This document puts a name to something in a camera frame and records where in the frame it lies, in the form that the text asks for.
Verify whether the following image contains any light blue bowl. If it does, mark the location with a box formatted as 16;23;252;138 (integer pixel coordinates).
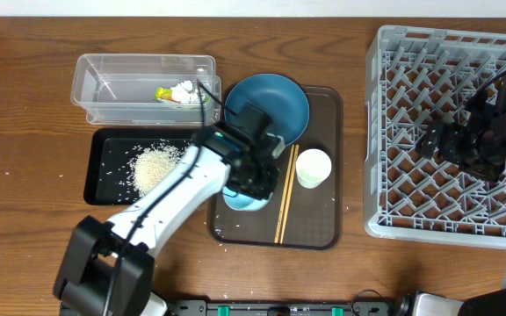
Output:
221;187;272;212

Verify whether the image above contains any white cup green inside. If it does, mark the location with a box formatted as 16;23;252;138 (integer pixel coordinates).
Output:
295;148;332;189

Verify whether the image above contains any pile of white rice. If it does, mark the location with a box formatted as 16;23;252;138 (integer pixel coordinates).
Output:
98;139;189;204

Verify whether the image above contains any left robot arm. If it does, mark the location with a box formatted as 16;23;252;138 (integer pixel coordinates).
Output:
53;126;286;315

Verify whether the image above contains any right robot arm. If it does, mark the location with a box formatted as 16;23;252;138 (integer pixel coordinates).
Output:
410;105;506;316

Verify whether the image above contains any grey plastic dishwasher rack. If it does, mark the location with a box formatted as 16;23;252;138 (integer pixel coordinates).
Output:
364;25;506;249

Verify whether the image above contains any left wooden chopstick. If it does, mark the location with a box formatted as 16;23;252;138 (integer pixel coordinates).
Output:
274;144;296;244

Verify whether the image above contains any wooden chopstick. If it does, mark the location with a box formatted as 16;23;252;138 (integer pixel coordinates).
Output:
274;144;296;244
278;144;300;244

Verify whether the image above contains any right wooden chopstick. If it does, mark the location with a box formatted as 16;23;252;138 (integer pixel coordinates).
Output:
278;144;300;244

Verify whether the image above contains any dark blue plate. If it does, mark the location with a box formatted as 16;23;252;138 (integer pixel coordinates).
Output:
224;74;310;146

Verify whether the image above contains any dark brown serving tray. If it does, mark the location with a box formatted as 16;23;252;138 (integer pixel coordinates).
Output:
207;86;343;250

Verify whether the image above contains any black plastic tray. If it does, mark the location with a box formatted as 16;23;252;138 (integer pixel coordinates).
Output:
83;127;197;205

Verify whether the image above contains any clear plastic bin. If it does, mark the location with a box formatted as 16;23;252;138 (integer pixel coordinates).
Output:
70;54;221;126

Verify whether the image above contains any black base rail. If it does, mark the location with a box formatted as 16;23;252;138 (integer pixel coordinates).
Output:
166;300;402;316

